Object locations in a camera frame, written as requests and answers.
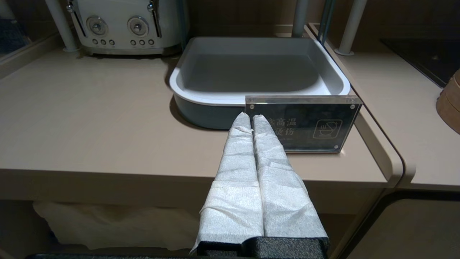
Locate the left gripper wrapped right finger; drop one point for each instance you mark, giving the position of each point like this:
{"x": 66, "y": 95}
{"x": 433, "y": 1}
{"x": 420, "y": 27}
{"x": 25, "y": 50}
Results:
{"x": 280, "y": 194}

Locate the left gripper wrapped left finger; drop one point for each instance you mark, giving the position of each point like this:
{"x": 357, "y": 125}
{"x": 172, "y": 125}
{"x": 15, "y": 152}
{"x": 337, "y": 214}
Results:
{"x": 237, "y": 180}

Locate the large bamboo steamer basket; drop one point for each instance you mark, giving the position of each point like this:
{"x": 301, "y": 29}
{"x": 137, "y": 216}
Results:
{"x": 451, "y": 111}
{"x": 455, "y": 82}

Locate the clear acrylic warning sign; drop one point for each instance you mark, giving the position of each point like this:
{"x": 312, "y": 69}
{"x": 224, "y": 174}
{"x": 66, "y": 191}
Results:
{"x": 305, "y": 126}

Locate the white-lined blue-grey rack tray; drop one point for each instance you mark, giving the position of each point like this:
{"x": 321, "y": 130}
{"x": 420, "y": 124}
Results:
{"x": 251, "y": 72}

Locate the white plastic sheet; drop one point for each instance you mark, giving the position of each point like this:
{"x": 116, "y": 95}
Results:
{"x": 107, "y": 223}

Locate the white metal support pole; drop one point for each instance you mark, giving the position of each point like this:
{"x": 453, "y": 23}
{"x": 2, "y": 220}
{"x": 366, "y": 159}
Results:
{"x": 300, "y": 18}
{"x": 354, "y": 25}
{"x": 61, "y": 25}

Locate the white retro toaster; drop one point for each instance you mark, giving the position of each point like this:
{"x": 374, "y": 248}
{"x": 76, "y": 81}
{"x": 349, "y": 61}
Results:
{"x": 122, "y": 25}

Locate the black induction cooktop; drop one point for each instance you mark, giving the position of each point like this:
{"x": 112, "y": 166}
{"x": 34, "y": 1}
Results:
{"x": 431, "y": 57}

